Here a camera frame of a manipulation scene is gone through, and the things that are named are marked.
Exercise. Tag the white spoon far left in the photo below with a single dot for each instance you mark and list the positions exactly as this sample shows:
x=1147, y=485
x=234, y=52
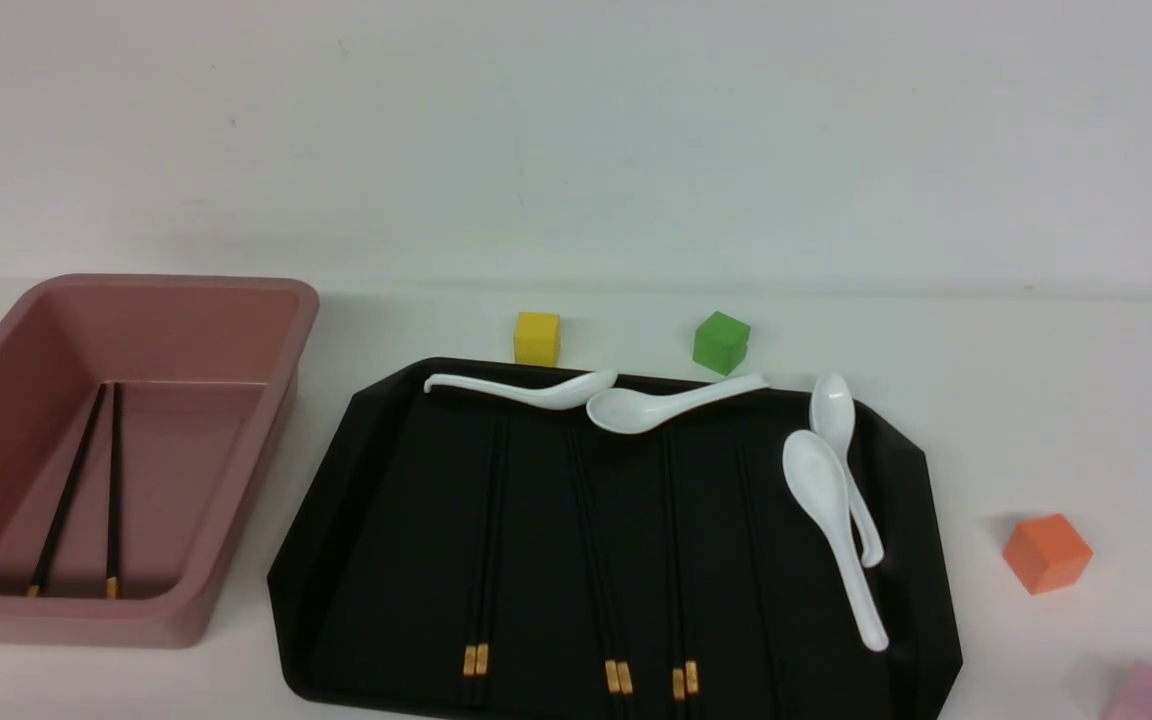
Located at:
x=567, y=395

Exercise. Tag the black chopstick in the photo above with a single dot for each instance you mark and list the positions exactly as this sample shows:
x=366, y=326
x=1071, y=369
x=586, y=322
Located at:
x=602, y=540
x=676, y=604
x=473, y=598
x=689, y=664
x=603, y=608
x=493, y=541
x=114, y=551
x=41, y=574

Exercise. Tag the pink plastic bin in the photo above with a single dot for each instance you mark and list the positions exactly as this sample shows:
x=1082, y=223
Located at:
x=208, y=367

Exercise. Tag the yellow cube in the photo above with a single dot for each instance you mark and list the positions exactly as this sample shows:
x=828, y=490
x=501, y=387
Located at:
x=537, y=339

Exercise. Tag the black plastic tray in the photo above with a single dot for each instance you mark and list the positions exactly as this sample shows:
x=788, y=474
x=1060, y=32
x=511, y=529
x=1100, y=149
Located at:
x=368, y=591

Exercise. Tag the white spoon front right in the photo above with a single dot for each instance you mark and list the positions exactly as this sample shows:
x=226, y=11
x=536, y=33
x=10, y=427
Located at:
x=814, y=477

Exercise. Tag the orange cube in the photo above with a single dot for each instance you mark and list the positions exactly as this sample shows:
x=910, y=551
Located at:
x=1047, y=554

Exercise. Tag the green cube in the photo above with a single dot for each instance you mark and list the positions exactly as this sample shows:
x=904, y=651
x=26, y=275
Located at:
x=720, y=343

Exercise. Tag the white spoon back right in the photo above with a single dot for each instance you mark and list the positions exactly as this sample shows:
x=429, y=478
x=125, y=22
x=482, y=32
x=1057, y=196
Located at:
x=832, y=415

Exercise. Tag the white spoon centre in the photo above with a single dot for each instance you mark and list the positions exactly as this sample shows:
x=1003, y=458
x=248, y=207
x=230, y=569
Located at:
x=628, y=412

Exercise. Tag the white spoon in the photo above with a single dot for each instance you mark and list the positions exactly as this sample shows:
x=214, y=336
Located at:
x=628, y=412
x=832, y=415
x=567, y=395
x=814, y=477

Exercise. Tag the pink cube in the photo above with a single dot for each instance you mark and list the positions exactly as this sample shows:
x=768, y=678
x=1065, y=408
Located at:
x=1133, y=695

